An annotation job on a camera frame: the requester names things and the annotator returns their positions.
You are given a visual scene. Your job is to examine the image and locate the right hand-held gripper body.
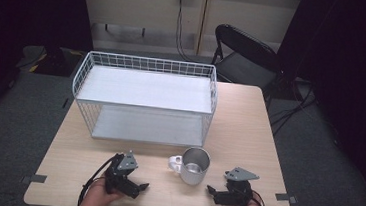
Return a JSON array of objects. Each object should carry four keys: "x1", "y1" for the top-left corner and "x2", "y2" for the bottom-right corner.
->
[{"x1": 221, "y1": 165, "x2": 262, "y2": 206}]

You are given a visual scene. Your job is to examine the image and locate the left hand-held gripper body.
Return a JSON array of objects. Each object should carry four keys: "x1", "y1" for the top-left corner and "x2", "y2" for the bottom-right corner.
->
[{"x1": 102, "y1": 147, "x2": 141, "y2": 197}]

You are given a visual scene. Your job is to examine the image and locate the white steel-lined mug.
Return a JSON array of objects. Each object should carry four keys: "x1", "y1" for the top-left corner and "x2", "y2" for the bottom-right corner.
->
[{"x1": 166, "y1": 144, "x2": 213, "y2": 188}]

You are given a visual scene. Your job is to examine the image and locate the person's left hand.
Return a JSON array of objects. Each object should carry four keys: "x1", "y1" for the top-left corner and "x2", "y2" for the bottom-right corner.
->
[{"x1": 74, "y1": 175, "x2": 126, "y2": 206}]

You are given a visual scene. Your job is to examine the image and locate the grey tape strip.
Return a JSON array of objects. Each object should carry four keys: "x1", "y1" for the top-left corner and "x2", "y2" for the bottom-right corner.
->
[
  {"x1": 19, "y1": 172, "x2": 48, "y2": 186},
  {"x1": 274, "y1": 191, "x2": 299, "y2": 205}
]

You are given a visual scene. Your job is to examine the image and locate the black folding chair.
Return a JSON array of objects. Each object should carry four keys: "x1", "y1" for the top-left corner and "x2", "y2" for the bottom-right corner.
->
[{"x1": 207, "y1": 22, "x2": 291, "y2": 99}]

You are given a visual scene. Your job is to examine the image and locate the dark stand base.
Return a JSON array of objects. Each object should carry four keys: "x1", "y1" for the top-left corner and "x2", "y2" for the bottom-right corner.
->
[{"x1": 15, "y1": 42, "x2": 88, "y2": 79}]

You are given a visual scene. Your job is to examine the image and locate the black curtain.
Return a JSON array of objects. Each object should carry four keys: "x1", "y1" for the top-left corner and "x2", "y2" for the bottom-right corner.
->
[
  {"x1": 262, "y1": 0, "x2": 366, "y2": 206},
  {"x1": 0, "y1": 0, "x2": 99, "y2": 143}
]

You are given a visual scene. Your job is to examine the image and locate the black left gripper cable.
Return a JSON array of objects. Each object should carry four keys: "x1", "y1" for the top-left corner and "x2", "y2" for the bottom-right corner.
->
[{"x1": 77, "y1": 149, "x2": 121, "y2": 206}]

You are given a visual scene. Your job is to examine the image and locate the white wire shelf rack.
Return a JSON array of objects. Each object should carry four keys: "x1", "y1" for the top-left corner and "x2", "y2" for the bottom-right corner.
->
[{"x1": 68, "y1": 49, "x2": 222, "y2": 151}]

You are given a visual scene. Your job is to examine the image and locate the black floor cables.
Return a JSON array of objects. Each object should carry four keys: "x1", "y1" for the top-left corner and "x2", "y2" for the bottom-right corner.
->
[{"x1": 266, "y1": 75, "x2": 323, "y2": 141}]

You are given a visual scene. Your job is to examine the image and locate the black wall outlet cable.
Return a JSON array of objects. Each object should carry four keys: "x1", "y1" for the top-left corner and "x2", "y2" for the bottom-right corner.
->
[{"x1": 172, "y1": 0, "x2": 211, "y2": 65}]

